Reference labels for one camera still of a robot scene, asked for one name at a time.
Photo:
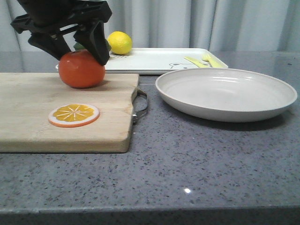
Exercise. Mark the yellow lemon front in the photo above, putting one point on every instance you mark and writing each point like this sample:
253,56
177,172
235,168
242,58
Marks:
120,42

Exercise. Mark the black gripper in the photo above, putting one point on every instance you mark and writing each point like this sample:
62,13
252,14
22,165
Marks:
44,16

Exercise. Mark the yellow plastic fork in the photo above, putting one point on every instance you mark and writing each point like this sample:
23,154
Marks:
213,62

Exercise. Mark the wooden cutting board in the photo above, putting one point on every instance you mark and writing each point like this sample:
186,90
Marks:
40,113

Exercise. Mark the beige round plate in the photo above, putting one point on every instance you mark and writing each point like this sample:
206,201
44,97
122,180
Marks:
226,95

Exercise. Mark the green lime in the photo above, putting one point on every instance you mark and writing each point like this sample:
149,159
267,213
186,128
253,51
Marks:
79,46

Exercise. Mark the yellow plastic knife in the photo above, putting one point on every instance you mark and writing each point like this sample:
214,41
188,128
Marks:
196,62

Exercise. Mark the orange slice toy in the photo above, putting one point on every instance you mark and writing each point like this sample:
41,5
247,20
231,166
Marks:
73,115

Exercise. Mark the grey curtain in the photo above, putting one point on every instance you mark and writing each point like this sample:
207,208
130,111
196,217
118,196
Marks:
215,25

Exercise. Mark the orange mandarin fruit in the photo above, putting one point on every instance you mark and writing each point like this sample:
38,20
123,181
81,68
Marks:
79,69

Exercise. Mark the white rectangular bear tray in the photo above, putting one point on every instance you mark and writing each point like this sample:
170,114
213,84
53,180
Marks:
157,61

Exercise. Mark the metal cutting board handle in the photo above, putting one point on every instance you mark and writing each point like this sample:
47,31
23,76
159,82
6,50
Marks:
140,106

